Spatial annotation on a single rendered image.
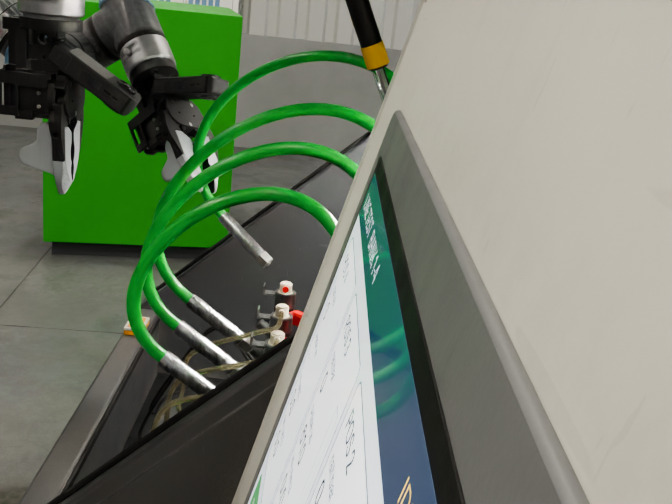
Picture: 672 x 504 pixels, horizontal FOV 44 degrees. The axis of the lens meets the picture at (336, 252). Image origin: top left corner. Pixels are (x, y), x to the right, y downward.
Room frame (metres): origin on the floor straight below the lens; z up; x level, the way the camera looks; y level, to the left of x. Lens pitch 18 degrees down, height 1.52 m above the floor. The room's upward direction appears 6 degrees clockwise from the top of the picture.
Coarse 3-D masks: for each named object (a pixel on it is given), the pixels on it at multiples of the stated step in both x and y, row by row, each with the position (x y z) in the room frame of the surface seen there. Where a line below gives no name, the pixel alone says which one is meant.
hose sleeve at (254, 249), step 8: (224, 216) 1.12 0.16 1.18; (224, 224) 1.11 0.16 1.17; (232, 224) 1.11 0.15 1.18; (232, 232) 1.11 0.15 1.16; (240, 232) 1.11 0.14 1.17; (240, 240) 1.11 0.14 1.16; (248, 240) 1.10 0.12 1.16; (248, 248) 1.10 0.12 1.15; (256, 248) 1.10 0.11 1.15; (256, 256) 1.10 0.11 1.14
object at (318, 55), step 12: (276, 60) 1.10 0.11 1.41; (288, 60) 1.09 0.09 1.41; (300, 60) 1.08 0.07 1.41; (312, 60) 1.08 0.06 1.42; (324, 60) 1.07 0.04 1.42; (336, 60) 1.07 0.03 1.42; (348, 60) 1.06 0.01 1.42; (360, 60) 1.05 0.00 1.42; (252, 72) 1.11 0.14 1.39; (264, 72) 1.10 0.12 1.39; (240, 84) 1.11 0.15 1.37; (228, 96) 1.12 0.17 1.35; (216, 108) 1.13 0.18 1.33; (204, 120) 1.13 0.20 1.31; (204, 132) 1.13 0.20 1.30; (204, 192) 1.13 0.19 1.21
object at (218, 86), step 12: (156, 84) 1.19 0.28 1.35; (168, 84) 1.18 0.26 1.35; (180, 84) 1.17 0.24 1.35; (192, 84) 1.16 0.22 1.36; (204, 84) 1.14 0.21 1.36; (216, 84) 1.15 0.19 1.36; (228, 84) 1.17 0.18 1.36; (180, 96) 1.19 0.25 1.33; (192, 96) 1.18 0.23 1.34; (204, 96) 1.15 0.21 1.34; (216, 96) 1.16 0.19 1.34
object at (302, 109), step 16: (272, 112) 0.92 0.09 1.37; (288, 112) 0.92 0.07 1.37; (304, 112) 0.92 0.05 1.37; (320, 112) 0.92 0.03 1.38; (336, 112) 0.92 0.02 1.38; (352, 112) 0.92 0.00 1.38; (240, 128) 0.91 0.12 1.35; (368, 128) 0.92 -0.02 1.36; (208, 144) 0.91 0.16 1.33; (224, 144) 0.92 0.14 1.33; (192, 160) 0.91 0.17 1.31; (176, 176) 0.91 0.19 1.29; (160, 208) 0.91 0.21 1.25; (160, 256) 0.91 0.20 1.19; (160, 272) 0.91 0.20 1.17; (176, 288) 0.91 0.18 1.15; (192, 304) 0.91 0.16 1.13; (208, 304) 0.92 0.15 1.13; (208, 320) 0.91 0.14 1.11; (224, 320) 0.92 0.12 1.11
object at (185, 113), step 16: (144, 64) 1.21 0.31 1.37; (160, 64) 1.21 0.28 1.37; (144, 80) 1.22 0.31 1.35; (144, 96) 1.22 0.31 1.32; (160, 96) 1.18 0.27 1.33; (176, 96) 1.19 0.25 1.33; (144, 112) 1.18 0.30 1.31; (176, 112) 1.16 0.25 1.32; (192, 112) 1.20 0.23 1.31; (144, 128) 1.18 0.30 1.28; (192, 128) 1.18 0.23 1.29; (144, 144) 1.16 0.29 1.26; (160, 144) 1.18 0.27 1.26
